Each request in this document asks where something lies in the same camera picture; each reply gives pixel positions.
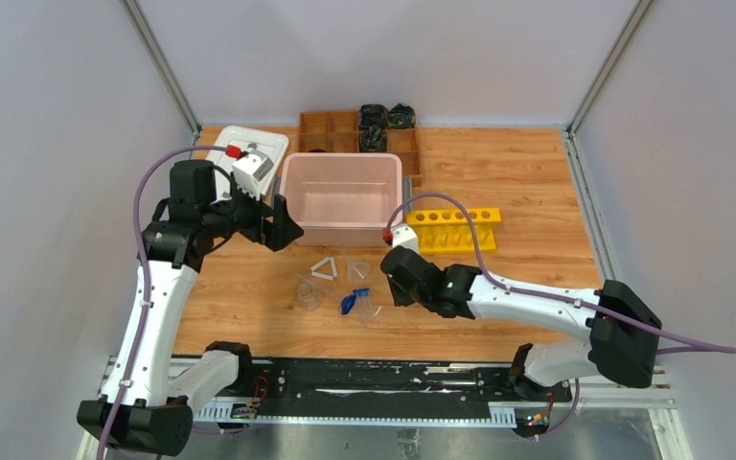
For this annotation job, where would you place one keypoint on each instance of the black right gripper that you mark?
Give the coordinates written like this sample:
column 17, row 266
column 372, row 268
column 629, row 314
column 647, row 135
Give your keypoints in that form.
column 400, row 296

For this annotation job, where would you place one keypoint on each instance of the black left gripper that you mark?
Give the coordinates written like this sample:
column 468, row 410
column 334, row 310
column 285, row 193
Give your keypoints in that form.
column 267, row 222

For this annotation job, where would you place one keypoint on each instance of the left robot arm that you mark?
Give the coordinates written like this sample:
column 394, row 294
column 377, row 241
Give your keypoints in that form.
column 140, row 407

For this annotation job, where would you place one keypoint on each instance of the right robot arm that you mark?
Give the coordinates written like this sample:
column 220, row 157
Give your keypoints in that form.
column 610, row 331

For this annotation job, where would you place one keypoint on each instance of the clear plastic funnel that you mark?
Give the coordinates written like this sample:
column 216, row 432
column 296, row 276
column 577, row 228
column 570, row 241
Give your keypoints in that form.
column 357, row 270

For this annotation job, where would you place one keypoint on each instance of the yellow test tube rack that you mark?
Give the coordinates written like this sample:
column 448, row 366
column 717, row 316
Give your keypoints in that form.
column 447, row 232

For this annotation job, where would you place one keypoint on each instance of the blue capped tube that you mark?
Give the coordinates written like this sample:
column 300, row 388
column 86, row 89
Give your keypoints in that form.
column 372, row 313

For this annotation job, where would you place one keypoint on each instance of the white clay triangle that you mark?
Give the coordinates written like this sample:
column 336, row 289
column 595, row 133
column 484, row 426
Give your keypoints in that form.
column 325, row 269

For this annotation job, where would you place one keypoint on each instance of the pink plastic storage bin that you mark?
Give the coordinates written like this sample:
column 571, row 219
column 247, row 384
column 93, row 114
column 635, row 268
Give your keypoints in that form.
column 342, row 199

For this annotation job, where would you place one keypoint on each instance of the blue test tube clamp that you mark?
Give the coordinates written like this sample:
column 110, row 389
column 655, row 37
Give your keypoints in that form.
column 350, row 300

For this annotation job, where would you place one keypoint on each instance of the small glass beaker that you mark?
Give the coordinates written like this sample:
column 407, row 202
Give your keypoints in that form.
column 308, row 297

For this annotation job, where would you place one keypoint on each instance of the white plastic bin lid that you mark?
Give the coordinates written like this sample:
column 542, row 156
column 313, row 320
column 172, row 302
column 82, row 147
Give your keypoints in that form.
column 238, row 141

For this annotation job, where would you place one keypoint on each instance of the wooden compartment tray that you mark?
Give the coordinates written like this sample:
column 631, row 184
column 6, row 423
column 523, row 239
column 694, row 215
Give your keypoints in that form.
column 338, row 131

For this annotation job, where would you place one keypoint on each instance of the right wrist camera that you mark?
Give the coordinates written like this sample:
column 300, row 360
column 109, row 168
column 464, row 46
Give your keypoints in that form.
column 401, row 235

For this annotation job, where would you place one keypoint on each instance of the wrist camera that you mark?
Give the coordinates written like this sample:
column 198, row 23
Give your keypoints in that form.
column 253, row 174
column 401, row 235

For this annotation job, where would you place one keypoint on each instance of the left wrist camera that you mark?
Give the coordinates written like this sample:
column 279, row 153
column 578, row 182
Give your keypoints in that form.
column 253, row 174

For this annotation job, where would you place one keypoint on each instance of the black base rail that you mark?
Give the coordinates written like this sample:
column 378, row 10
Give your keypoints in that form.
column 372, row 392

